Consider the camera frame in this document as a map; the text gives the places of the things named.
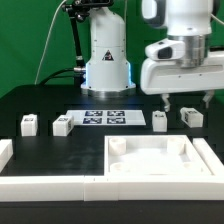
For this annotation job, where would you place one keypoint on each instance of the white square tabletop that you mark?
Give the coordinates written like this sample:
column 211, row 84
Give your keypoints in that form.
column 141, row 155

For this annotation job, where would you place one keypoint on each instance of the white marker plate with tags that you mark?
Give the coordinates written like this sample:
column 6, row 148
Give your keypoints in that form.
column 107, row 117

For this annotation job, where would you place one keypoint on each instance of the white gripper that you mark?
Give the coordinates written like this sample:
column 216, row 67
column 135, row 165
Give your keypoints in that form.
column 175, row 66

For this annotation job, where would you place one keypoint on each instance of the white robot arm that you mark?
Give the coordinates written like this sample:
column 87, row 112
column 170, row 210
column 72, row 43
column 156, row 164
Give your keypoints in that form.
column 108, row 72

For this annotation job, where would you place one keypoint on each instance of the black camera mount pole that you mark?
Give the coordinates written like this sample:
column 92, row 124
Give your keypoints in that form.
column 78, row 11

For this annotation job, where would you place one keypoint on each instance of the white U-shaped obstacle fence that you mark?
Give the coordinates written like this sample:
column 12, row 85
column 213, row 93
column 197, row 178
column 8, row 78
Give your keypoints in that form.
column 120, row 187

